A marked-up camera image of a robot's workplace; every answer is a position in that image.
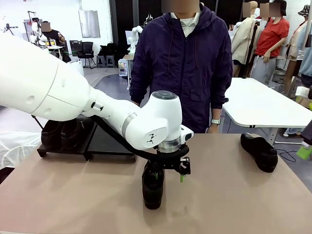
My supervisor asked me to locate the black office chair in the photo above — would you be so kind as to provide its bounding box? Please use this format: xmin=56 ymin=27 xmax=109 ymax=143
xmin=77 ymin=41 xmax=96 ymax=69

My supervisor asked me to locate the white workshop desk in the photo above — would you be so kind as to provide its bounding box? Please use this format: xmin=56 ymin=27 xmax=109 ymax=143
xmin=47 ymin=45 xmax=65 ymax=60

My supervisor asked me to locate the white side table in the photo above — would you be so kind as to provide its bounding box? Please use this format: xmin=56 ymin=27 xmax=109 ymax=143
xmin=222 ymin=77 xmax=312 ymax=147

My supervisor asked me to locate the black matte thick-soled shoe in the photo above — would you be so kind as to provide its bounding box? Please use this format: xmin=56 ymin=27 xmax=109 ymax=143
xmin=142 ymin=160 xmax=165 ymax=210
xmin=240 ymin=133 xmax=278 ymax=173

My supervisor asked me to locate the black bag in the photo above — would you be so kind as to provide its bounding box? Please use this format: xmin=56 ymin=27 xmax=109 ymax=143
xmin=98 ymin=42 xmax=118 ymax=57

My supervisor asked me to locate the white translucent plastic cover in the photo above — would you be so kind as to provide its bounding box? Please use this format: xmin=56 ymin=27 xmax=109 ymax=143
xmin=0 ymin=130 xmax=41 ymax=170

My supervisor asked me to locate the grey wall board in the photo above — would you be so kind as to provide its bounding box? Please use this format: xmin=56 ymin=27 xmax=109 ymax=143
xmin=78 ymin=10 xmax=101 ymax=39

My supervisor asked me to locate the mannequin in beige coat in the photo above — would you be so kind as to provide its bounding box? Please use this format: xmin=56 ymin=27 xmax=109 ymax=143
xmin=231 ymin=1 xmax=260 ymax=78

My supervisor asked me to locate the black shoe stand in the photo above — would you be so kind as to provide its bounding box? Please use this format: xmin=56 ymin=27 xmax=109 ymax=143
xmin=86 ymin=124 xmax=137 ymax=163
xmin=36 ymin=119 xmax=96 ymax=161

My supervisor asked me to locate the person in purple jacket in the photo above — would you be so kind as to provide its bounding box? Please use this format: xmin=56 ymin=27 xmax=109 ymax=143
xmin=129 ymin=3 xmax=233 ymax=134

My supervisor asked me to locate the person in red shirt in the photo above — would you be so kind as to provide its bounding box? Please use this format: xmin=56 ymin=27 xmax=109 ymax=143
xmin=252 ymin=0 xmax=291 ymax=86

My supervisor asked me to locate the small white background robot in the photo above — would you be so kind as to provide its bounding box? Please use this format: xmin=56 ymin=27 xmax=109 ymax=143
xmin=126 ymin=25 xmax=143 ymax=54

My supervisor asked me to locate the white computer case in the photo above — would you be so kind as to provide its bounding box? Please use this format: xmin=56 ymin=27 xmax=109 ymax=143
xmin=118 ymin=59 xmax=132 ymax=78

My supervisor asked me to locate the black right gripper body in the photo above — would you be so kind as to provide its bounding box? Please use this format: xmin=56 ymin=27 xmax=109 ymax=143
xmin=301 ymin=126 xmax=312 ymax=147

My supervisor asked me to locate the black slanted tripod leg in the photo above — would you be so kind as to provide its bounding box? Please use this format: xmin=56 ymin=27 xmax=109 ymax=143
xmin=31 ymin=114 xmax=44 ymax=130

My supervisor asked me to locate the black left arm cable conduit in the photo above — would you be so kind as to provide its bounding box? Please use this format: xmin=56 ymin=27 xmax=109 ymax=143
xmin=94 ymin=116 xmax=190 ymax=161

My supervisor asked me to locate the mannequin in light blue top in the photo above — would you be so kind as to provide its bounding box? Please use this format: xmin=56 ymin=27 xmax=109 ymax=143
xmin=298 ymin=24 xmax=312 ymax=86

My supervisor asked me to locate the small wooden-top cart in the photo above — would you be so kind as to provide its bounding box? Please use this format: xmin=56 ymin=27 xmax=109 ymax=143
xmin=122 ymin=55 xmax=135 ymax=91

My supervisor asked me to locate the white air purifier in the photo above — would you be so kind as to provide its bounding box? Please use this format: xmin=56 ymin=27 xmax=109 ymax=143
xmin=67 ymin=60 xmax=84 ymax=76

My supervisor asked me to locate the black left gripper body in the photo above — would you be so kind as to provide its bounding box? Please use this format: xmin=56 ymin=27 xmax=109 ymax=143
xmin=147 ymin=157 xmax=191 ymax=175

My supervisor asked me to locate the black smooth leather strap shoe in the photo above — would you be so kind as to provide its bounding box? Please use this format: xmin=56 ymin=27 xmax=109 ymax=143
xmin=40 ymin=120 xmax=63 ymax=150
xmin=60 ymin=116 xmax=95 ymax=150

